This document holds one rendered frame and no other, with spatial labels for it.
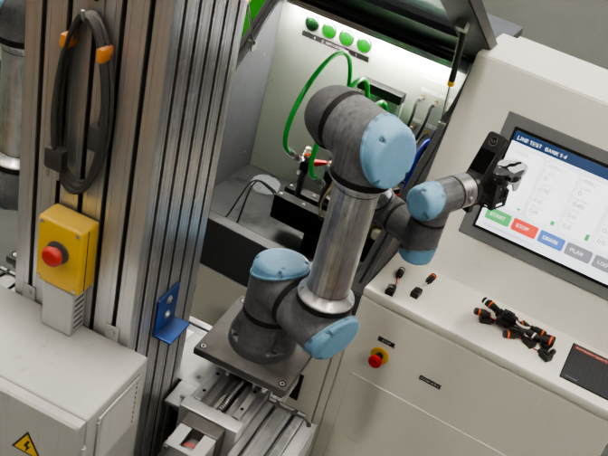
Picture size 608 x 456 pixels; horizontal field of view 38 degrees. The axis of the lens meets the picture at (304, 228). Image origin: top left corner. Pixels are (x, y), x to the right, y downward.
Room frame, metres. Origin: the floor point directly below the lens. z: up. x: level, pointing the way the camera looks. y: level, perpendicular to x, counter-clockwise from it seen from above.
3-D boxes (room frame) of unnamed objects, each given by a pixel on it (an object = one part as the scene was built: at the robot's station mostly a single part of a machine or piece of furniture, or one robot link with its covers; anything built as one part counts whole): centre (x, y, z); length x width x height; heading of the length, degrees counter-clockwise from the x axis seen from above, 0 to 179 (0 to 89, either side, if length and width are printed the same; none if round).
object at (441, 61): (2.47, -0.05, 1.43); 0.54 x 0.03 x 0.02; 69
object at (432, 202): (1.58, -0.25, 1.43); 0.11 x 0.08 x 0.09; 138
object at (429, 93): (2.38, -0.27, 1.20); 0.13 x 0.03 x 0.31; 69
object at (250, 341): (1.48, 0.03, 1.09); 0.15 x 0.15 x 0.10
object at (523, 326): (1.82, -0.59, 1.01); 0.23 x 0.11 x 0.06; 69
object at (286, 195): (2.18, -0.07, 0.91); 0.34 x 0.10 x 0.15; 69
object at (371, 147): (1.39, -0.07, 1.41); 0.15 x 0.12 x 0.55; 48
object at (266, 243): (2.00, 0.13, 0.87); 0.62 x 0.04 x 0.16; 69
